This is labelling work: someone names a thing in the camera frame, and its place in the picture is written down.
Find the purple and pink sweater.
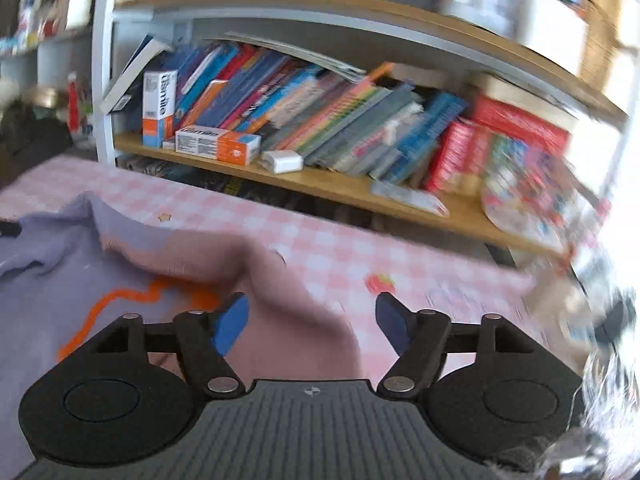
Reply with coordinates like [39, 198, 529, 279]
[0, 192, 368, 467]

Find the pink checked cartoon tablecloth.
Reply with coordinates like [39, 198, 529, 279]
[0, 154, 596, 382]

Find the row of colourful books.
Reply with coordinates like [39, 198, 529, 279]
[101, 34, 572, 197]

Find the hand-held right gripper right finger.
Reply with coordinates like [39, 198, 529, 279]
[375, 292, 539, 402]

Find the gold round tin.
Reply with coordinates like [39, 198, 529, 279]
[27, 87, 64, 109]

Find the long white orange toothpaste box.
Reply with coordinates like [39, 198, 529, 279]
[173, 124, 263, 167]

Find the flat blue white packet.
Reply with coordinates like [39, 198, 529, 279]
[370, 180, 450, 219]

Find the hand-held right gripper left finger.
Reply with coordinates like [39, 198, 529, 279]
[94, 292, 250, 398]

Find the tall white orange toothpaste box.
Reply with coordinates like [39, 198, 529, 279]
[142, 70, 179, 150]

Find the black box device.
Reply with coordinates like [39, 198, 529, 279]
[0, 100, 77, 187]

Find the white bookshelf with wooden shelves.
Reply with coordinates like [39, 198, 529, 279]
[0, 0, 640, 262]

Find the white charger adapter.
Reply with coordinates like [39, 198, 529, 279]
[259, 149, 305, 175]

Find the wicker basket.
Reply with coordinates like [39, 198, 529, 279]
[579, 0, 627, 92]

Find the colourful ornament on white plate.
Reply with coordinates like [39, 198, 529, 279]
[479, 135, 612, 257]

